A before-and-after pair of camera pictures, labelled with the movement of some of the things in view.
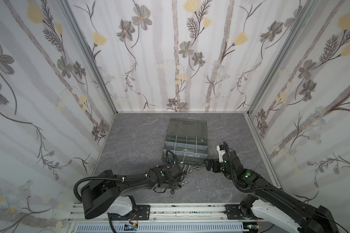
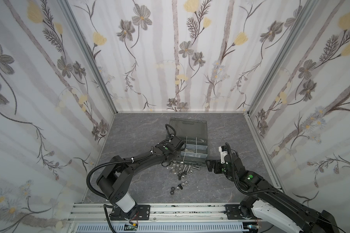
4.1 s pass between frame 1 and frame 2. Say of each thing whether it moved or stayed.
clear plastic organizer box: stayed
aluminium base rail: stayed
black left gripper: moved
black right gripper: stayed
